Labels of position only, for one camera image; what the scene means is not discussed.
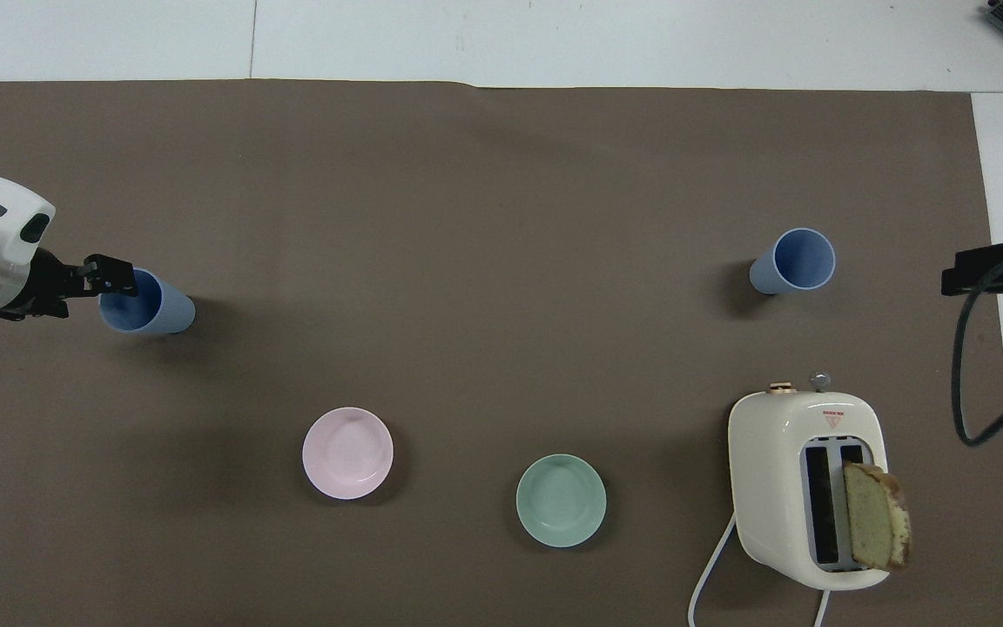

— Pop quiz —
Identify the blue ribbed cup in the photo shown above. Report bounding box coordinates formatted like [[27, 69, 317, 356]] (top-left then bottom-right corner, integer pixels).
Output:
[[99, 267, 197, 335], [748, 227, 838, 296]]

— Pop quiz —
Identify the pink bowl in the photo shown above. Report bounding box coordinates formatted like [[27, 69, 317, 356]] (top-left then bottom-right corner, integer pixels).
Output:
[[301, 406, 395, 502]]

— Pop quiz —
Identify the slice of bread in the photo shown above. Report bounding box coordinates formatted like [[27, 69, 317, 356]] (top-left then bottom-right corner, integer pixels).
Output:
[[842, 462, 912, 573]]

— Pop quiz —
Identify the green bowl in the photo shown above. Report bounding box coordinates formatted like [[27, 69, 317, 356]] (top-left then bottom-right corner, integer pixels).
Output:
[[515, 453, 608, 549]]

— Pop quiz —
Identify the cream toaster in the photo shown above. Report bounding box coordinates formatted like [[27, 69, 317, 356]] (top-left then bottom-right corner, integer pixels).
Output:
[[727, 373, 891, 592]]

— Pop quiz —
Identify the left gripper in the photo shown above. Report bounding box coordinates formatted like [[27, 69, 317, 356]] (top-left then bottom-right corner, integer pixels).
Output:
[[21, 248, 83, 322]]

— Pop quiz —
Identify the white power cable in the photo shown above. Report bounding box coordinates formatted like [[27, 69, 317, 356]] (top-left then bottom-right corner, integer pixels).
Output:
[[688, 512, 833, 627]]

